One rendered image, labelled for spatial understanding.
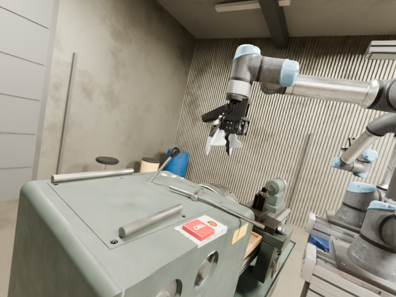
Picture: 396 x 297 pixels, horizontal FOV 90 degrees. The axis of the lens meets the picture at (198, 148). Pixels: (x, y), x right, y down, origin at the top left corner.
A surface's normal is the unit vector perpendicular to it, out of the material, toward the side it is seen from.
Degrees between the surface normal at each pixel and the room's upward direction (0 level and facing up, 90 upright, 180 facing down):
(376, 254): 73
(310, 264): 90
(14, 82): 90
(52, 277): 90
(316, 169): 90
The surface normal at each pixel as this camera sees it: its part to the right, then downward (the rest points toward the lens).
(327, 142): -0.50, 0.00
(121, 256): 0.22, -0.97
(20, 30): 0.83, 0.25
